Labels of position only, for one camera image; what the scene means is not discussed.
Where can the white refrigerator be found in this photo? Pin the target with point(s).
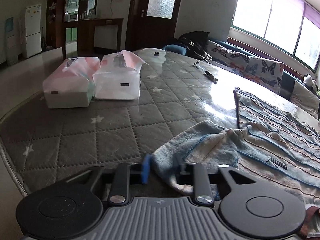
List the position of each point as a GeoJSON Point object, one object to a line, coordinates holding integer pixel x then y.
{"type": "Point", "coordinates": [32, 31]}

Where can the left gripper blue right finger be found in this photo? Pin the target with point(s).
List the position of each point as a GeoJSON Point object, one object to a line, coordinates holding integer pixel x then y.
{"type": "Point", "coordinates": [183, 169]}

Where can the butterfly pillow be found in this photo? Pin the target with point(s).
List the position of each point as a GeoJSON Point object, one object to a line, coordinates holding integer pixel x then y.
{"type": "Point", "coordinates": [267, 73]}
{"type": "Point", "coordinates": [232, 61]}

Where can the pink white storage bag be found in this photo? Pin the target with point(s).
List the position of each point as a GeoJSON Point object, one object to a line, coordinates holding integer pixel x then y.
{"type": "Point", "coordinates": [118, 77]}

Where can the grey cushion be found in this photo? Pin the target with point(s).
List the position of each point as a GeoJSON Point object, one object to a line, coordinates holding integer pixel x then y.
{"type": "Point", "coordinates": [305, 99]}

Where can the black white pen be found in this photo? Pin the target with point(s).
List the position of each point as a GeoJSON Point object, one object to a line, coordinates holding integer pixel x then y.
{"type": "Point", "coordinates": [205, 72]}

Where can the left butterfly pillow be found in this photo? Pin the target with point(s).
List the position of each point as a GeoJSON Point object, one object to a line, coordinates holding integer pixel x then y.
{"type": "Point", "coordinates": [232, 61]}

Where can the green framed window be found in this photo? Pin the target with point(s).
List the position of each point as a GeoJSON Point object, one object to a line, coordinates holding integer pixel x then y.
{"type": "Point", "coordinates": [290, 25]}

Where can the right butterfly pillow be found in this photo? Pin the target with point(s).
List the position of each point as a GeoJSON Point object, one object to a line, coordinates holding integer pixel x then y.
{"type": "Point", "coordinates": [267, 73]}

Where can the dark wooden cabinet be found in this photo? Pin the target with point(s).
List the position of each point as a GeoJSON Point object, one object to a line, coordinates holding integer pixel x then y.
{"type": "Point", "coordinates": [76, 20]}

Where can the black bag on sofa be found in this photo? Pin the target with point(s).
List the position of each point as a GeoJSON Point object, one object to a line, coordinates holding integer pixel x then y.
{"type": "Point", "coordinates": [196, 44]}

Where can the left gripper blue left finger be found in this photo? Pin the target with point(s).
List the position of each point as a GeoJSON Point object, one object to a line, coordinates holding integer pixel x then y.
{"type": "Point", "coordinates": [139, 172]}

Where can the white plush toy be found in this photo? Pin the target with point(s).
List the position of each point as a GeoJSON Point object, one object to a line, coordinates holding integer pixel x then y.
{"type": "Point", "coordinates": [310, 82]}

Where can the blue sofa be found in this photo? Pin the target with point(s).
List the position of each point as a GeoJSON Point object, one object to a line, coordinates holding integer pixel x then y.
{"type": "Point", "coordinates": [288, 79]}

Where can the dark wooden door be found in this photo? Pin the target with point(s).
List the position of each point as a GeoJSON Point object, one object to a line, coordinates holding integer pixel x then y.
{"type": "Point", "coordinates": [151, 23]}

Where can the blue striped sweater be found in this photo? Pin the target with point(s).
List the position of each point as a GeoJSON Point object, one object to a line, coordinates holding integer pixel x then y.
{"type": "Point", "coordinates": [269, 144]}

